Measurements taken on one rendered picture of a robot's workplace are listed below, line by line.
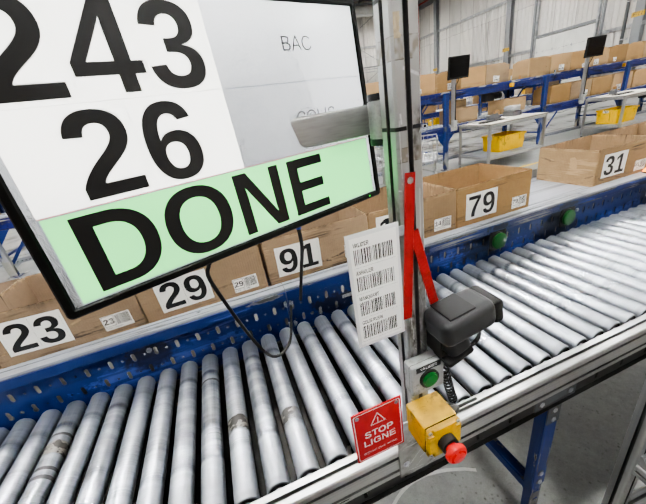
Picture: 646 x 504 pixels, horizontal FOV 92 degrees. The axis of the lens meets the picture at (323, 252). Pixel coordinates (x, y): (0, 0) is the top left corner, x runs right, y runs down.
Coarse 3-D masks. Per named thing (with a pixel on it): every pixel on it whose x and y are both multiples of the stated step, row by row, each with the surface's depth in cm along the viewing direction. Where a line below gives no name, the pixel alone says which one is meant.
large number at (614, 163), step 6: (624, 150) 146; (606, 156) 143; (612, 156) 145; (618, 156) 146; (624, 156) 147; (606, 162) 145; (612, 162) 146; (618, 162) 147; (624, 162) 149; (606, 168) 146; (612, 168) 147; (618, 168) 149; (606, 174) 147; (612, 174) 149
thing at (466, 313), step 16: (480, 288) 54; (432, 304) 52; (448, 304) 51; (464, 304) 50; (480, 304) 50; (496, 304) 50; (432, 320) 50; (448, 320) 48; (464, 320) 48; (480, 320) 49; (496, 320) 51; (448, 336) 48; (464, 336) 49; (448, 352) 53; (464, 352) 53
